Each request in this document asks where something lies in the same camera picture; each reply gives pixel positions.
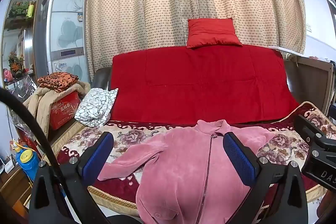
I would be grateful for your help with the blue yellow water bottle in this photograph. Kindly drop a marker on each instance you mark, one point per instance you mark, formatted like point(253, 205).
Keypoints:
point(27, 159)

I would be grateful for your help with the silver floral refrigerator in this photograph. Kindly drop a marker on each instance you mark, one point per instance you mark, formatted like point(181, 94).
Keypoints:
point(61, 43)

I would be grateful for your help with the red pillow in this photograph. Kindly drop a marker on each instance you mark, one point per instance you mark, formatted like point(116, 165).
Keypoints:
point(211, 32)

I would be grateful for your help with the artificial flower arrangement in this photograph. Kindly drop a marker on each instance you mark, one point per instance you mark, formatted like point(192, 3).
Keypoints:
point(16, 64)

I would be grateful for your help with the wooden headboard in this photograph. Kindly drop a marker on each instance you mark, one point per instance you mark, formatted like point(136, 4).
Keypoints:
point(311, 80)

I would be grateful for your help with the white patterned folded cloth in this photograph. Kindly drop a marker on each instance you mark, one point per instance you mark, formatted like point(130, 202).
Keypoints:
point(94, 110)

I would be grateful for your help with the red quilt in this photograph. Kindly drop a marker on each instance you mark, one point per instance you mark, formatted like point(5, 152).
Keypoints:
point(179, 86)

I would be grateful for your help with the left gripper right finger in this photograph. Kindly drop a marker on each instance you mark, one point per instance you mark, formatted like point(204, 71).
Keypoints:
point(276, 192)

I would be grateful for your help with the orange black patterned cloth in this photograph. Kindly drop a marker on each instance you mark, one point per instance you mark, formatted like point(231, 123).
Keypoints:
point(58, 81)

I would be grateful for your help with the wooden display cabinet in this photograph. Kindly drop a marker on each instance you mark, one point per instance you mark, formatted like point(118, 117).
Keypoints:
point(17, 34)

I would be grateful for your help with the red gift box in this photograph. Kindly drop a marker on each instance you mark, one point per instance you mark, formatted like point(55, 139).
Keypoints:
point(64, 110)

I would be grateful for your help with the pink corduroy jacket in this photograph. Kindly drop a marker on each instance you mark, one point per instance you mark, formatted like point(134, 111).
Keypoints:
point(187, 176)

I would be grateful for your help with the floral plush blanket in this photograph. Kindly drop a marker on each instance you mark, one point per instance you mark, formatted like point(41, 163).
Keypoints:
point(119, 194)

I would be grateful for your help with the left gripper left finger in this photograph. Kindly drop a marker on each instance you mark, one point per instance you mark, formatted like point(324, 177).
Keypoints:
point(61, 188)

